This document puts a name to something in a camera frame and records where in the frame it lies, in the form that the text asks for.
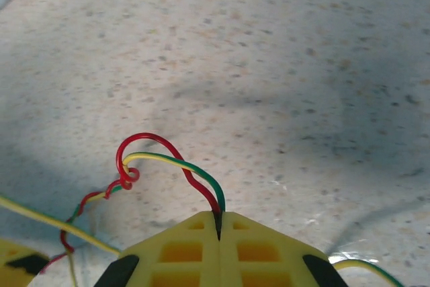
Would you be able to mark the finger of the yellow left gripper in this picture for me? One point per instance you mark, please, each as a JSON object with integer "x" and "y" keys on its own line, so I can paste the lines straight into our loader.
{"x": 16, "y": 263}

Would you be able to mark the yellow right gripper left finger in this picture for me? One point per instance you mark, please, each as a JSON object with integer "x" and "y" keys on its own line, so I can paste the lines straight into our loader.
{"x": 181, "y": 253}

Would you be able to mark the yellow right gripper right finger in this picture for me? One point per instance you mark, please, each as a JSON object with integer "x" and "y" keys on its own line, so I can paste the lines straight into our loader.
{"x": 262, "y": 253}

